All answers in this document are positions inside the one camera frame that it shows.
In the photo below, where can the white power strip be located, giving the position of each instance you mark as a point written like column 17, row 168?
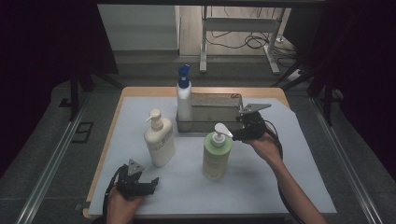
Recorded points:
column 295, row 75

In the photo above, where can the black metal stand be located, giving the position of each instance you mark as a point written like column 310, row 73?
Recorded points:
column 74, row 99
column 327, row 105

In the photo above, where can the cream pump bottle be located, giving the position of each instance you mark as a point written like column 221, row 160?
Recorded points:
column 160, row 143

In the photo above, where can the green pump bottle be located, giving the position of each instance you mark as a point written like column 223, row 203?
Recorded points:
column 216, row 155

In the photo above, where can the white metal desk frame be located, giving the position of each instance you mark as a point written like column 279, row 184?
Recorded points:
column 239, row 24

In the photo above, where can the person's left hand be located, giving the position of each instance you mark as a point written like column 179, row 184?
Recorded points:
column 120, row 210

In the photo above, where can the pale blue table mat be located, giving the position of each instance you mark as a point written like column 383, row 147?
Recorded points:
column 186, row 193

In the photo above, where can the white cabinet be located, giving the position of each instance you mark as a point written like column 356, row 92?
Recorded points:
column 140, row 28

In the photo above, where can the person's right hand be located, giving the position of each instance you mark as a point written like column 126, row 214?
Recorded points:
column 266, row 147

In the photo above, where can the aluminium rail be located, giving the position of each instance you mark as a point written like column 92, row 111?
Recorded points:
column 348, row 168
column 46, row 174

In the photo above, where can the dark curtain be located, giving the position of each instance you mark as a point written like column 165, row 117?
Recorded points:
column 367, row 62
column 37, row 62

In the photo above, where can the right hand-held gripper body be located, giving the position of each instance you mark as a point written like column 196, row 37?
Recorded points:
column 255, row 124

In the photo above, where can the white bottle with blue pump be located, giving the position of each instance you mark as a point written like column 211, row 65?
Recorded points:
column 184, row 99

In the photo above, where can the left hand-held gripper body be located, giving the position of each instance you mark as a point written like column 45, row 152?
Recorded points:
column 129, row 185

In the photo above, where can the grey mesh basket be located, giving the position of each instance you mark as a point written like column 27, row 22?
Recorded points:
column 214, row 116

